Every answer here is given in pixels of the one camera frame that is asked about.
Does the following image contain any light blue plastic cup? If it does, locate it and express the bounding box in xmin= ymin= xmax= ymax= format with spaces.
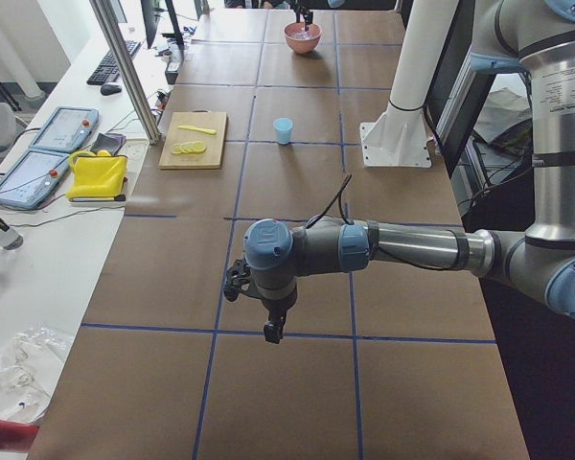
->
xmin=273 ymin=117 xmax=293 ymax=145

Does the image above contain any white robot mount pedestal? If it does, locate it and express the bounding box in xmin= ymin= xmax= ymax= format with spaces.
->
xmin=360 ymin=0 xmax=459 ymax=168

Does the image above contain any wooden cutting board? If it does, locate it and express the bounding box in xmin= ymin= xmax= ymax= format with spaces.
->
xmin=158 ymin=111 xmax=227 ymax=170

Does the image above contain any black computer mouse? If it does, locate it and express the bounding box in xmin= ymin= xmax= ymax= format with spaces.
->
xmin=100 ymin=82 xmax=122 ymax=96

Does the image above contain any upper teach pendant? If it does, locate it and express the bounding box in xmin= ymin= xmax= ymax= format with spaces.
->
xmin=29 ymin=106 xmax=100 ymax=153

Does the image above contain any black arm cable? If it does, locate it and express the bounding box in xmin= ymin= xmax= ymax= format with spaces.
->
xmin=304 ymin=172 xmax=353 ymax=229

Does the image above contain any clear plastic wrap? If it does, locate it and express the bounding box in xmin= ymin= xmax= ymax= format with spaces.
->
xmin=0 ymin=325 xmax=75 ymax=423

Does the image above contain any black keyboard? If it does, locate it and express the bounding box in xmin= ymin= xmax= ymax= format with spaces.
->
xmin=86 ymin=40 xmax=141 ymax=86

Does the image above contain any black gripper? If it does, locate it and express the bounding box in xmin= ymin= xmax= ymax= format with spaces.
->
xmin=264 ymin=308 xmax=288 ymax=343
xmin=290 ymin=0 xmax=313 ymax=32

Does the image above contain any teach pendant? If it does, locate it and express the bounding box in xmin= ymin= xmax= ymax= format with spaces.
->
xmin=29 ymin=106 xmax=100 ymax=153
xmin=0 ymin=149 xmax=69 ymax=210

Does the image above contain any yellow cloth bag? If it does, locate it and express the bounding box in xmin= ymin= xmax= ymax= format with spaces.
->
xmin=65 ymin=150 xmax=127 ymax=202

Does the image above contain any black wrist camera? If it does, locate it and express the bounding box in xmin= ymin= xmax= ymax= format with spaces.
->
xmin=222 ymin=259 xmax=260 ymax=302

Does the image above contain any lemon slice four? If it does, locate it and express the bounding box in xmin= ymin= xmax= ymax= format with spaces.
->
xmin=192 ymin=141 xmax=206 ymax=152

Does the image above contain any lower teach pendant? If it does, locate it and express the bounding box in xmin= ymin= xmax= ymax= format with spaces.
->
xmin=0 ymin=149 xmax=69 ymax=210

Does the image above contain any aluminium frame post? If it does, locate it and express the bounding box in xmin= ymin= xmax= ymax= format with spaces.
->
xmin=89 ymin=0 xmax=162 ymax=146

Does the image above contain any yellow plastic knife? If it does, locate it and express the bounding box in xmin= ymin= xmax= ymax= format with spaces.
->
xmin=177 ymin=125 xmax=218 ymax=135

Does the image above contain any pink bowl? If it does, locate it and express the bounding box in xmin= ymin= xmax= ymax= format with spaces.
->
xmin=284 ymin=22 xmax=322 ymax=54

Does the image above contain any black monitor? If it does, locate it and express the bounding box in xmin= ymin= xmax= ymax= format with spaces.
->
xmin=140 ymin=0 xmax=184 ymax=49

